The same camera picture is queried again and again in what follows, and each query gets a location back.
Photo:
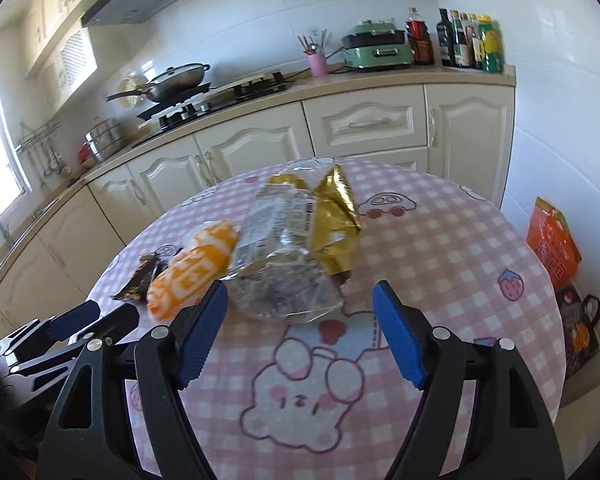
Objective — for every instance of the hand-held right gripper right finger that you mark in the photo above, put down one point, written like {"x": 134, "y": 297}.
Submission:
{"x": 399, "y": 335}

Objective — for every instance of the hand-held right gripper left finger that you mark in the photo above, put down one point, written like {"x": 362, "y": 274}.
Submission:
{"x": 202, "y": 335}

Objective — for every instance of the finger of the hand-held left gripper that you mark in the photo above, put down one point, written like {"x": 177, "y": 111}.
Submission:
{"x": 75, "y": 317}
{"x": 115, "y": 322}

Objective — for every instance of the dark snack wrapper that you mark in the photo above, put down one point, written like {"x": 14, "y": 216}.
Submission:
{"x": 140, "y": 280}

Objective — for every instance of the orange white snack packet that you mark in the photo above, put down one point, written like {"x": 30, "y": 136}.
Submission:
{"x": 195, "y": 265}

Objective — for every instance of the clear silver wrapper bag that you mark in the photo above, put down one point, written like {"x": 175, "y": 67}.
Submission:
{"x": 280, "y": 270}

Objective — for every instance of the gold foil bag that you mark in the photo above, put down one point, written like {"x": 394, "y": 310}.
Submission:
{"x": 335, "y": 230}

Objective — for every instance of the round table pink checkered cloth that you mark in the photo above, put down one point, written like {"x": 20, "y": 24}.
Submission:
{"x": 429, "y": 240}

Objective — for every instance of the red bowl stack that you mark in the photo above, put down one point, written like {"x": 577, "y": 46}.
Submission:
{"x": 84, "y": 152}

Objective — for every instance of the orange shopping bag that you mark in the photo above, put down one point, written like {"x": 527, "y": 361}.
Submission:
{"x": 552, "y": 245}

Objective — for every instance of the steel steamer pot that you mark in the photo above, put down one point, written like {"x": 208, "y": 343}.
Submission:
{"x": 105, "y": 142}

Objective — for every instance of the dark printed bag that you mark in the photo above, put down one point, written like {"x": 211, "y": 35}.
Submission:
{"x": 579, "y": 330}

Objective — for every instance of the sliding window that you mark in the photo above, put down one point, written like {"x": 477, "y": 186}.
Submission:
{"x": 0, "y": 150}

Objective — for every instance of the cream lower kitchen cabinets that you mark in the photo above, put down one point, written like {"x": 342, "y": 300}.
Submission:
{"x": 369, "y": 120}

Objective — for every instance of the cream kitchen cabinets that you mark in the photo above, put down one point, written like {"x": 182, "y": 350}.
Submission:
{"x": 55, "y": 5}
{"x": 369, "y": 120}

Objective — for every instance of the black gas stove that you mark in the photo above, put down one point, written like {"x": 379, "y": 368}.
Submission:
{"x": 180, "y": 112}

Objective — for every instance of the pale yellow colander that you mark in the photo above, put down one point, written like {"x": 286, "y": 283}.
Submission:
{"x": 130, "y": 101}

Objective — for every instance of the black wok with lid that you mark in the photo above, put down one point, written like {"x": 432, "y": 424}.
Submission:
{"x": 180, "y": 80}

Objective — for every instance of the cream lattice door cabinet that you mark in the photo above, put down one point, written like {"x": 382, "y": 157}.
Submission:
{"x": 75, "y": 60}

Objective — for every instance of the pink utensil holder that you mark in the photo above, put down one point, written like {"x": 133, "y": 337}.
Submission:
{"x": 318, "y": 65}

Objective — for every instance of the green electric cooker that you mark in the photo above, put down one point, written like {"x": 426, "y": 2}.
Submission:
{"x": 379, "y": 50}

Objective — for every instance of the dark sauce bottle red cap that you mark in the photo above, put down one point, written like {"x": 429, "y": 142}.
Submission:
{"x": 420, "y": 42}

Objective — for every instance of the red label sauce bottle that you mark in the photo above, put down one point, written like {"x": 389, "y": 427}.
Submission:
{"x": 473, "y": 47}

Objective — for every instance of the dark green glass bottle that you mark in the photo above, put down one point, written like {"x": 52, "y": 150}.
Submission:
{"x": 445, "y": 40}

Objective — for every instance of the green bottle yellow label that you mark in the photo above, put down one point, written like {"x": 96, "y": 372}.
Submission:
{"x": 490, "y": 47}

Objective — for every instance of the bundle of chopsticks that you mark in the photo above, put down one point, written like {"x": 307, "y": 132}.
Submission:
{"x": 312, "y": 42}

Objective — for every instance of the cream upper kitchen cabinets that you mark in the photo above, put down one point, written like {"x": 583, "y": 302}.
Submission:
{"x": 55, "y": 5}

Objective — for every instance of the metal wall utensil rack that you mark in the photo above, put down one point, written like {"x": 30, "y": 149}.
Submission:
{"x": 35, "y": 135}

